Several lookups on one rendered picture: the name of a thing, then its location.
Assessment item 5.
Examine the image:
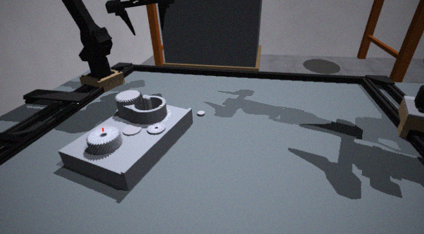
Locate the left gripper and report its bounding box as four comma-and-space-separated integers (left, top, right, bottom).
105, 0, 175, 35

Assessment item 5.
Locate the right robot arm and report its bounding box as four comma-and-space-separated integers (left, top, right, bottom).
414, 85, 424, 113

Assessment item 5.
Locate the white gear with red arrow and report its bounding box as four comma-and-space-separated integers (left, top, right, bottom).
86, 126, 122, 155

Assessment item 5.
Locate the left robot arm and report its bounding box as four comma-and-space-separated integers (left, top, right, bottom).
62, 0, 115, 79

